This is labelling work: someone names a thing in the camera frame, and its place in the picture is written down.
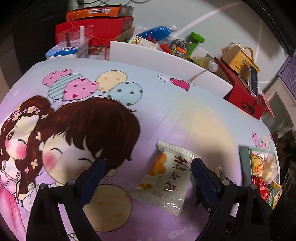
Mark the white shelf frame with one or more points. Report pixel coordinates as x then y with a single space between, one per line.
277 92

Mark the printed blanket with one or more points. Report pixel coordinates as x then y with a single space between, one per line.
161 111

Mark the black cabinet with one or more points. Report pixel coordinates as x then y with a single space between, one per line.
34 34

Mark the colourful packet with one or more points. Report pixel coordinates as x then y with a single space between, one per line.
179 46

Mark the red cardboard box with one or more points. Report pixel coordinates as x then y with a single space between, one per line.
104 27

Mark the smartphone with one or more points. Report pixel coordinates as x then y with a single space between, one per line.
253 78

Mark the large red gift box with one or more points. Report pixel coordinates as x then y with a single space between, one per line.
240 97

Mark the small yellow-white box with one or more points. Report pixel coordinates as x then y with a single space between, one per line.
141 41

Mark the teal-rimmed white tray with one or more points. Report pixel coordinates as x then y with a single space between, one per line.
245 162

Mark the red patterned box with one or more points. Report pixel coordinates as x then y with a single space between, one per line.
98 51

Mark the orange box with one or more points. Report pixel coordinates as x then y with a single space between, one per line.
92 12

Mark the blue-white box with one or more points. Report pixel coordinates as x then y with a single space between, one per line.
62 52

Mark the clear plastic container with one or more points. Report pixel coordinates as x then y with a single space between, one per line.
74 34

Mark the pale pink snack packet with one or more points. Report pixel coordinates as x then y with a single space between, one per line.
269 169

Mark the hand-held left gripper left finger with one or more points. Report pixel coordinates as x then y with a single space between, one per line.
92 183

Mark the yellow snack packet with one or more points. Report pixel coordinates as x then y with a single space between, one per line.
256 160

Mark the clear plastic bottle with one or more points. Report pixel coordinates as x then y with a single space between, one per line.
205 62

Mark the red patterned paper bag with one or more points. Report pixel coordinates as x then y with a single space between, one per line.
266 104

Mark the purple basket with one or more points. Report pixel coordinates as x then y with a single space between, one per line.
288 68

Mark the red snack packet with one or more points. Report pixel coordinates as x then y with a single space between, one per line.
263 188

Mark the green dumbbell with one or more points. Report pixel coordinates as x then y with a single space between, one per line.
196 38

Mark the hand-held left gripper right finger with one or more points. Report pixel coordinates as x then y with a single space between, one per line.
204 183

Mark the blue bottle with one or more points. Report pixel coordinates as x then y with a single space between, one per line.
157 32

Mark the white snack packet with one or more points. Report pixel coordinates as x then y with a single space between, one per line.
168 183

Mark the white storage box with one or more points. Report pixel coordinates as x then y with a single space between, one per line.
166 67

